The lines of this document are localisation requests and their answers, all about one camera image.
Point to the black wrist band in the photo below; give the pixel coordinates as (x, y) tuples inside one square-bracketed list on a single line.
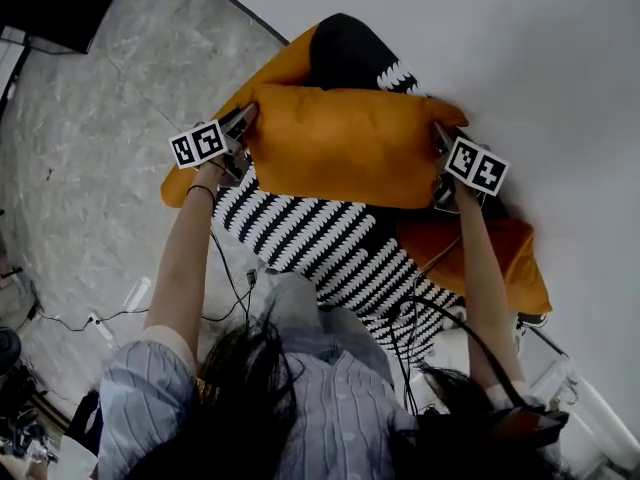
[(200, 188)]

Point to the black round chair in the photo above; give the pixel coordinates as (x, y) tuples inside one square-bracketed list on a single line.
[(7, 350)]

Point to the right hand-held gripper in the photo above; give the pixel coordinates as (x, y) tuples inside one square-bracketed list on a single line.
[(475, 165)]

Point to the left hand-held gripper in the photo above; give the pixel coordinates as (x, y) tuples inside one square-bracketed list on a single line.
[(197, 143)]

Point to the person's right forearm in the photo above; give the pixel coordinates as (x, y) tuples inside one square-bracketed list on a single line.
[(482, 278)]

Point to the clear plastic bottle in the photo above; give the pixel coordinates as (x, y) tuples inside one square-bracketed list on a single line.
[(137, 293)]

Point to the white side cabinet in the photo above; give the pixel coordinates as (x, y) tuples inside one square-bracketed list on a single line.
[(590, 408)]

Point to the person's striped shirt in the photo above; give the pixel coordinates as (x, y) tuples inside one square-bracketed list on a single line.
[(340, 418)]

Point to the orange sofa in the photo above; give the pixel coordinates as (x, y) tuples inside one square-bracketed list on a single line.
[(280, 68)]

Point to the black chest-worn device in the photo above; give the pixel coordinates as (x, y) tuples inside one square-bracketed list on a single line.
[(530, 423)]

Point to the person's grey trousers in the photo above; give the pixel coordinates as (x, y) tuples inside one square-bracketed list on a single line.
[(310, 318)]

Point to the person's left forearm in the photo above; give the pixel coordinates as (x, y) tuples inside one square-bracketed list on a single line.
[(180, 258)]

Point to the black cabinet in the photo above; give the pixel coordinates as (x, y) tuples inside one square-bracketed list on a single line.
[(50, 8)]

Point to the white power strip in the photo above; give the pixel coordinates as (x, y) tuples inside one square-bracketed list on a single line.
[(102, 328)]

